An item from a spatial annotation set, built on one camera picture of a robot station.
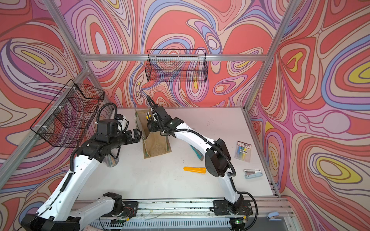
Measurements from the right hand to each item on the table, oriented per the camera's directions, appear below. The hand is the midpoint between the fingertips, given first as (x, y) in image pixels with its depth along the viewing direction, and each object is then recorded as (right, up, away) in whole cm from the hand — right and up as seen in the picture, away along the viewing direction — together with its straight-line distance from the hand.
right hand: (152, 128), depth 85 cm
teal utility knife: (+28, -17, +9) cm, 34 cm away
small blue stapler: (+63, -43, -14) cm, 78 cm away
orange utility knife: (+30, -26, +2) cm, 40 cm away
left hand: (-6, -2, -10) cm, 12 cm away
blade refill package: (+58, -16, +9) cm, 60 cm away
